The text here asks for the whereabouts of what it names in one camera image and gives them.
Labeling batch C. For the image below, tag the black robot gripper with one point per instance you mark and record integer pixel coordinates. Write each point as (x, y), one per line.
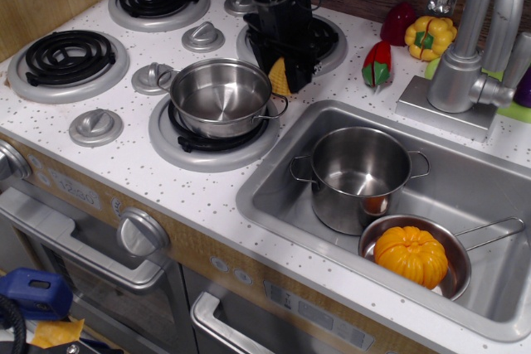
(281, 28)

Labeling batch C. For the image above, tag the yellow toy corn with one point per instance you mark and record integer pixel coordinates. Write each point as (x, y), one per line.
(278, 78)

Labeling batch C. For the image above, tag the silver stove knob back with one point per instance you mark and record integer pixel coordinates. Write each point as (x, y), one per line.
(240, 8)

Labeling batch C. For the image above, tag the silver stove knob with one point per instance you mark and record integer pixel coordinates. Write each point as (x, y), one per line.
(240, 8)
(96, 128)
(203, 38)
(153, 79)

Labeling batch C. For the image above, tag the steel pan on stove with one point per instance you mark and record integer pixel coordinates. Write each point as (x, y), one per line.
(223, 97)

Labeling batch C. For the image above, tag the silver stove knob centre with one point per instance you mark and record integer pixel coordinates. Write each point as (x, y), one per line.
(203, 38)

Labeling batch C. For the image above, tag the silver stove knob middle left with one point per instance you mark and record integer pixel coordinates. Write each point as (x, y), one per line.
(153, 79)

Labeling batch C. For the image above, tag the silver stove knob front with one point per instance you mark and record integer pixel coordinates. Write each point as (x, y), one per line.
(96, 128)

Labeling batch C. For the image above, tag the back right black burner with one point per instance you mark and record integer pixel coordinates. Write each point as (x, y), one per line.
(333, 47)

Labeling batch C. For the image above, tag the black burner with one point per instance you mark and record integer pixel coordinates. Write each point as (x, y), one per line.
(157, 15)
(333, 47)
(67, 67)
(164, 139)

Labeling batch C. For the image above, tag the red toy chili pepper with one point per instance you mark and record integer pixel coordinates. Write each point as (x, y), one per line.
(377, 66)

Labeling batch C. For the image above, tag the front right black burner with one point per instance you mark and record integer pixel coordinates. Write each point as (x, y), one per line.
(164, 139)

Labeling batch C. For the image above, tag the dark red toy pepper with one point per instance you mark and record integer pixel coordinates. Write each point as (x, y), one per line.
(396, 22)

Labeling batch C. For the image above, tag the tall steel pot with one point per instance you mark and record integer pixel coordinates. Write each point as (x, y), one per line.
(357, 175)

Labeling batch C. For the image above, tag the back left black burner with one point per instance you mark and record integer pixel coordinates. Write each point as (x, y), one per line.
(157, 15)

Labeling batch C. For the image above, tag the yellow toy bell pepper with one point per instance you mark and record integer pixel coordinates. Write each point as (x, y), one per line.
(429, 37)

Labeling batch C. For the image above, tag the silver toy faucet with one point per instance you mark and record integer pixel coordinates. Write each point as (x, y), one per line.
(477, 75)

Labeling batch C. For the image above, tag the front left black burner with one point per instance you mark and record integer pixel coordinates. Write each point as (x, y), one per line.
(67, 67)

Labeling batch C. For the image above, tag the silver oven dial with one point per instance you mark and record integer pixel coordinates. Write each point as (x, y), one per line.
(140, 234)
(13, 164)

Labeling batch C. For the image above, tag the orange toy pumpkin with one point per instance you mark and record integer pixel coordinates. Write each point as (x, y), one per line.
(412, 253)

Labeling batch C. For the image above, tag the silver sink basin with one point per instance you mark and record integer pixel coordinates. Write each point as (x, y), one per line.
(484, 202)

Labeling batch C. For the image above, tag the purple toy eggplant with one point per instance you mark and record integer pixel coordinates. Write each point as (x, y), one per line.
(522, 95)

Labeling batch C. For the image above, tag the small steel saucepan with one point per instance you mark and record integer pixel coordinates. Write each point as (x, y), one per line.
(459, 273)

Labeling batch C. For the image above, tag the silver oven dial left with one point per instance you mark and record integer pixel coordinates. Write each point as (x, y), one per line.
(13, 164)

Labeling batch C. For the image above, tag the blue tool on floor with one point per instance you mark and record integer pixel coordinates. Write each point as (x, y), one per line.
(39, 295)

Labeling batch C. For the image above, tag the silver dishwasher door handle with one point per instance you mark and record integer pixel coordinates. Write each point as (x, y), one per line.
(203, 317)

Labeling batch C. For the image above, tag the silver oven door handle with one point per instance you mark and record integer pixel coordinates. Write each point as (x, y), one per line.
(55, 231)

